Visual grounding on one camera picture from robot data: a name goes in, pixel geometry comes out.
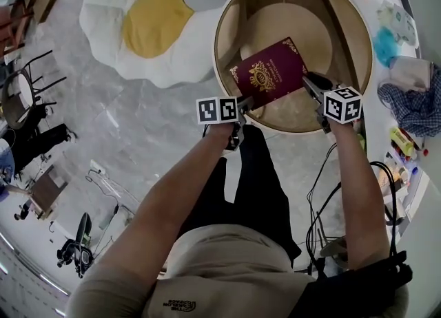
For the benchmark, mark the white power strip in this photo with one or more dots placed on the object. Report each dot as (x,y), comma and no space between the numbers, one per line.
(97,168)

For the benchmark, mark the black metal chair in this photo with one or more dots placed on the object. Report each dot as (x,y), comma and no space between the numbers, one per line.
(8,103)

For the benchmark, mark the round glass wooden table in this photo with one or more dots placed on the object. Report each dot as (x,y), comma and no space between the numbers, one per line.
(344,34)

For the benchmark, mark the white plastic packet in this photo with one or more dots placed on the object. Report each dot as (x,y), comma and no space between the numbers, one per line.
(396,20)

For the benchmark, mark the person's left forearm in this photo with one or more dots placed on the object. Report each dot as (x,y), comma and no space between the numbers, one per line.
(155,199)

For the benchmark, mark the maroon passport booklet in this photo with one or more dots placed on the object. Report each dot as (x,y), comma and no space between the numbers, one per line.
(268,72)

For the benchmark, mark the fried-egg shaped floor cushion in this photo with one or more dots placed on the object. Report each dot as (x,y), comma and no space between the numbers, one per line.
(113,34)

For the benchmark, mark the small dark wooden table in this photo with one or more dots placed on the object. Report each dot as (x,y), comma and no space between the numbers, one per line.
(46,191)

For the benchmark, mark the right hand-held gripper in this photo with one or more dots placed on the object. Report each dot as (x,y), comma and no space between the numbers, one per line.
(342,105)

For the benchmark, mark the black floor equipment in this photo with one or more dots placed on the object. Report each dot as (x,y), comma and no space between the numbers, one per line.
(77,251)

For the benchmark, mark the black worn device pack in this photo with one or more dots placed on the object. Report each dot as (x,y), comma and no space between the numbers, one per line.
(361,292)

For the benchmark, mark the white wall ledge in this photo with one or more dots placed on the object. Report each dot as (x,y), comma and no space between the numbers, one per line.
(370,7)

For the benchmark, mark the red bottle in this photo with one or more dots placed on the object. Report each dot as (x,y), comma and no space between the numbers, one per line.
(404,156)

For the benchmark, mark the person's right forearm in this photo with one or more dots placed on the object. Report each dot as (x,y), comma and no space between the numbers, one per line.
(358,199)

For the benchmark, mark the blue checked cloth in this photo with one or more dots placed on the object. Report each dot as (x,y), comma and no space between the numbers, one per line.
(413,110)

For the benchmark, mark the brown wooden stool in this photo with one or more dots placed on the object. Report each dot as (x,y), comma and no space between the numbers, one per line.
(13,24)

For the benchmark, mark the green floor bottle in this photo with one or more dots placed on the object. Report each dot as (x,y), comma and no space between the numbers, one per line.
(360,141)

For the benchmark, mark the person's black trousers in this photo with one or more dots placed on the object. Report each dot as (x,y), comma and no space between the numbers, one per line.
(255,189)

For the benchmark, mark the orange paper packet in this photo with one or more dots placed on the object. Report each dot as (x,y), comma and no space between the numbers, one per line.
(387,179)

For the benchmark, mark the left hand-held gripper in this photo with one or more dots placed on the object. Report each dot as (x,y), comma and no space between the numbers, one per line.
(217,110)

